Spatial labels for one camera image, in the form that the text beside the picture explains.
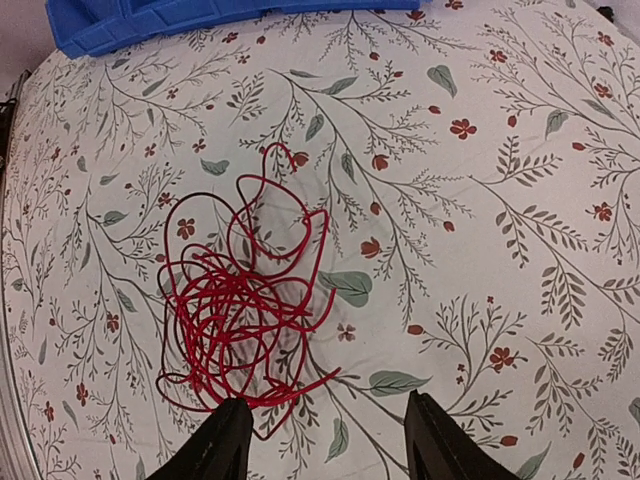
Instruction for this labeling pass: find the aluminium front rail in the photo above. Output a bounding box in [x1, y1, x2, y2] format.
[1, 288, 42, 479]

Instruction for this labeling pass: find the blue three-compartment plastic bin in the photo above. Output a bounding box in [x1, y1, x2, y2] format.
[45, 0, 420, 59]

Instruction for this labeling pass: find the red cable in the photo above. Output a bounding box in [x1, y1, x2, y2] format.
[155, 141, 343, 441]

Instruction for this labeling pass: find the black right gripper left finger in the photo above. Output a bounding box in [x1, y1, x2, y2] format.
[148, 398, 253, 480]

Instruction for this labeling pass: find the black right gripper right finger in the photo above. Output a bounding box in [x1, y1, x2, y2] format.
[404, 390, 517, 480]

